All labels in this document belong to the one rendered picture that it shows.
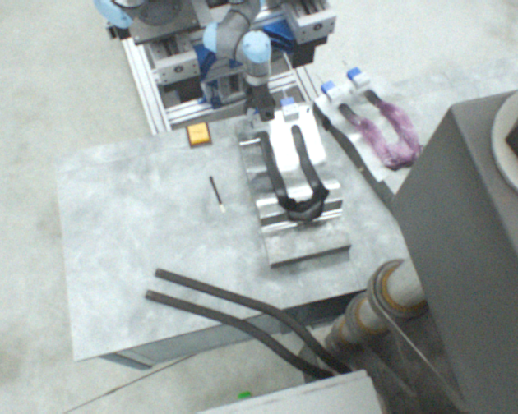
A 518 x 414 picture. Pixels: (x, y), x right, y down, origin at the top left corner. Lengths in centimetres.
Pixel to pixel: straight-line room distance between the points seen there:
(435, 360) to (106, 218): 118
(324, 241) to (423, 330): 77
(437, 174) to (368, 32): 271
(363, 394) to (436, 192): 48
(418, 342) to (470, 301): 38
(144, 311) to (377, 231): 78
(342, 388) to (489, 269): 50
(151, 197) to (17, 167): 130
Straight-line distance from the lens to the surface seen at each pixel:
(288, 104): 172
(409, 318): 84
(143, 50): 279
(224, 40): 145
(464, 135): 42
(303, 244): 156
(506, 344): 45
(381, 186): 165
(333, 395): 88
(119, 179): 177
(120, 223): 171
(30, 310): 261
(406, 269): 72
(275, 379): 234
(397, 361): 109
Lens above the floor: 234
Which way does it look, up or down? 68 degrees down
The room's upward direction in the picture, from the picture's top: 2 degrees counter-clockwise
